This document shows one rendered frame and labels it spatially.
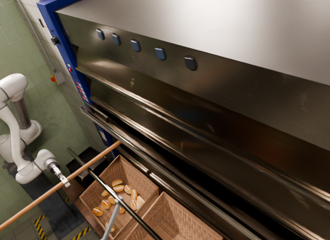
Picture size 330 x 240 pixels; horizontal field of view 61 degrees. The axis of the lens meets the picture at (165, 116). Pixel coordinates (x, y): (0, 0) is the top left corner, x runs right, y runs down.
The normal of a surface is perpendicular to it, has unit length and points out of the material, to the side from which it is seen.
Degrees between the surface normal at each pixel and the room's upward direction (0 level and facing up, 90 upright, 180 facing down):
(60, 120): 90
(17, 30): 90
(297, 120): 90
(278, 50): 0
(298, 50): 0
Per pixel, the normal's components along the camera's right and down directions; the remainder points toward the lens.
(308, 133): -0.73, 0.54
